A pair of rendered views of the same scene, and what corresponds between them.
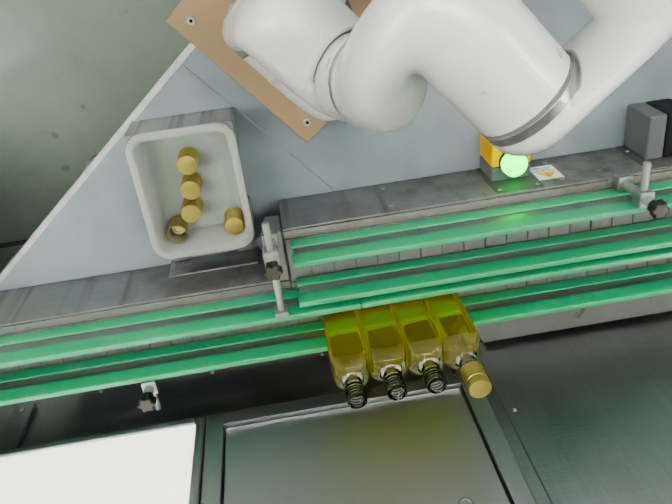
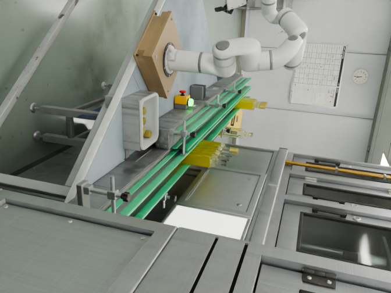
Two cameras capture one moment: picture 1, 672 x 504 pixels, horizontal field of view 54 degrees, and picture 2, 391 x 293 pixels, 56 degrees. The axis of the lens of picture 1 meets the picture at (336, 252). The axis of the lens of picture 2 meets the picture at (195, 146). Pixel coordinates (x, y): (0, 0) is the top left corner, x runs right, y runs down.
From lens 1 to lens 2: 1.61 m
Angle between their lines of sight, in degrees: 63
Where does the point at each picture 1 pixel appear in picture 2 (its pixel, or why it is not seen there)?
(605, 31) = not seen: hidden behind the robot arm
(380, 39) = (298, 47)
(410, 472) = (234, 182)
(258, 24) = (258, 48)
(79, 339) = (147, 184)
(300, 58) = (259, 56)
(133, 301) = (144, 168)
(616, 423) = (237, 162)
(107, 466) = (180, 224)
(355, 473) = (227, 188)
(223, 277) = (152, 154)
